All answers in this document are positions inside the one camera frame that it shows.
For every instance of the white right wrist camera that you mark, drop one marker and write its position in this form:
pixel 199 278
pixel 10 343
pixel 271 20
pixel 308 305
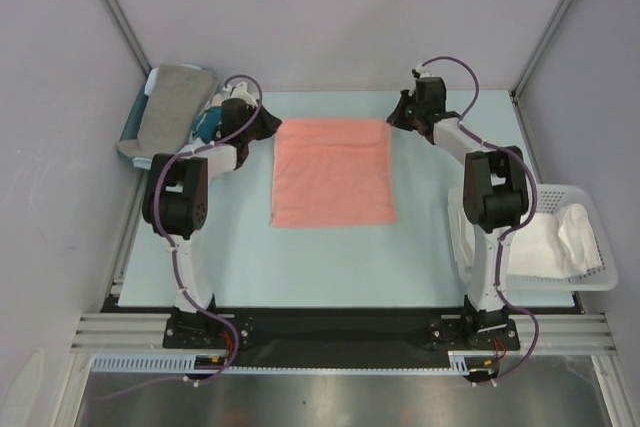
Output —
pixel 421 72

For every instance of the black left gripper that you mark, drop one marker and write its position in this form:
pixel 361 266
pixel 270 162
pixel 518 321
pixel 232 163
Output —
pixel 269 124

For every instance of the grey towel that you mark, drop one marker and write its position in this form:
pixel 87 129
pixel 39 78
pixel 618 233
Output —
pixel 176 98

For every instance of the aluminium frame rail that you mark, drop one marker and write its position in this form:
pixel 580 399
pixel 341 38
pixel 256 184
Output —
pixel 544 335

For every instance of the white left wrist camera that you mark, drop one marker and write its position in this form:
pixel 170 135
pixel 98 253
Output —
pixel 240 90

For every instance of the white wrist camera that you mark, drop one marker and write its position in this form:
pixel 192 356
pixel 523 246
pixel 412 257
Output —
pixel 421 72
pixel 240 90

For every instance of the white slotted cable duct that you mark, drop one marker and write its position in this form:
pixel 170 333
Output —
pixel 447 363

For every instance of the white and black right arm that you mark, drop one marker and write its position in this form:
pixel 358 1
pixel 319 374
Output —
pixel 495 198

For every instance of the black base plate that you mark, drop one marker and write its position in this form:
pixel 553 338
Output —
pixel 307 350

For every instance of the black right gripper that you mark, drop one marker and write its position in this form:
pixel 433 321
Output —
pixel 405 113

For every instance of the teal and beige towel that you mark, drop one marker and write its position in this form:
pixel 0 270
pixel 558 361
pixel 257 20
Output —
pixel 207 120

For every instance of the white perforated plastic basket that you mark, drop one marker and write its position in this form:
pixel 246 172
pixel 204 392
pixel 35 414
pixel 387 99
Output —
pixel 490 265

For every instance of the teal plastic tray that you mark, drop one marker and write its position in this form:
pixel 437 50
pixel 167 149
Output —
pixel 135 117

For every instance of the white towel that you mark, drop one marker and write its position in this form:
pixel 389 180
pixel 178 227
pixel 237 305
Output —
pixel 552 246

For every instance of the pink towel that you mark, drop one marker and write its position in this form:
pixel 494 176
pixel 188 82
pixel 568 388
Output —
pixel 332 172

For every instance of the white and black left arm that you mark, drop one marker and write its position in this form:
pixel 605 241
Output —
pixel 175 205

